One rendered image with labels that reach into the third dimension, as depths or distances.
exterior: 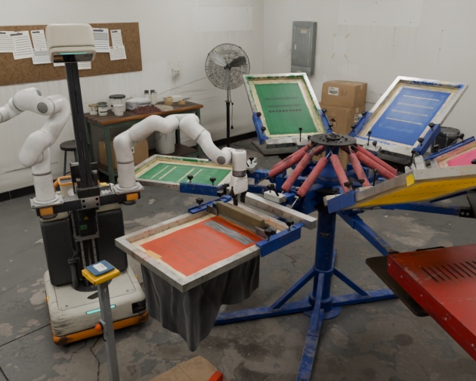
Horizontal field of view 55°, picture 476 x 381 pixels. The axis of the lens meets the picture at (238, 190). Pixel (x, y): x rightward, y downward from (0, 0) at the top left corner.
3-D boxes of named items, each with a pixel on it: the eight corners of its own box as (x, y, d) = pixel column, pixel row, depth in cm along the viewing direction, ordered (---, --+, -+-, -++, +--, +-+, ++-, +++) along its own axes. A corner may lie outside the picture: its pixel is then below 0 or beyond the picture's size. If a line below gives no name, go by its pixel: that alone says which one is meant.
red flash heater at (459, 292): (598, 352, 156) (608, 323, 152) (482, 375, 146) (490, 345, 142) (474, 262, 211) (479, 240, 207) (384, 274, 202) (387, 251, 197)
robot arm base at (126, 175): (113, 183, 269) (110, 158, 263) (134, 180, 274) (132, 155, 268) (119, 192, 256) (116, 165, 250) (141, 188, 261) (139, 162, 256)
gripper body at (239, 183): (241, 168, 249) (241, 187, 254) (227, 172, 243) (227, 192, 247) (251, 171, 244) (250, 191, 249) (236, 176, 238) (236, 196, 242)
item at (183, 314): (193, 354, 223) (189, 279, 207) (143, 313, 254) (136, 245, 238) (197, 351, 225) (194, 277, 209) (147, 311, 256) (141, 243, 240)
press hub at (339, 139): (325, 331, 319) (341, 144, 269) (283, 306, 345) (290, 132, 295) (357, 308, 343) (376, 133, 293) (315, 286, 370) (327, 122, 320)
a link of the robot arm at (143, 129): (157, 107, 234) (171, 100, 251) (106, 142, 249) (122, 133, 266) (172, 131, 237) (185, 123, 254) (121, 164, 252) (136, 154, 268)
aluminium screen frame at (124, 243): (182, 292, 197) (182, 285, 196) (115, 245, 237) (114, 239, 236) (299, 235, 247) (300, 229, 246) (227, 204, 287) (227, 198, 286)
